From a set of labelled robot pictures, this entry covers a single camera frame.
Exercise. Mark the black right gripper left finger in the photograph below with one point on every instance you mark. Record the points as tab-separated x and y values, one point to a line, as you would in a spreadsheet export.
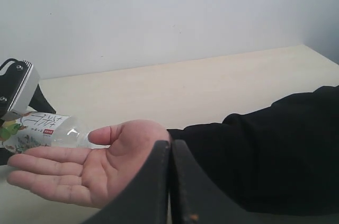
145	198

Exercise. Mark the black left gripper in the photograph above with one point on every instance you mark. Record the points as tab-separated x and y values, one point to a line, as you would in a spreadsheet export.
37	102

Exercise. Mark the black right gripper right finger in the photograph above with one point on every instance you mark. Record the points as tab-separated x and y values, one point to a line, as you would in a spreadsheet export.
194	196

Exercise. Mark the tea bottle orange green label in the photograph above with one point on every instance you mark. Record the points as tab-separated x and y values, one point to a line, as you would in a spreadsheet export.
70	132

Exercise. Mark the black sleeve forearm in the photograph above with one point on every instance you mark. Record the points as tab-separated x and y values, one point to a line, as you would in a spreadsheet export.
282	159

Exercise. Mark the person's open hand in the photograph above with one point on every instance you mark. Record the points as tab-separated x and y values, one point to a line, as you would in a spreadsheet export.
83	176

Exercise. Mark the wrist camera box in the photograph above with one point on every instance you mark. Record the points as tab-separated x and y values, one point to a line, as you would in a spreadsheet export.
18	85

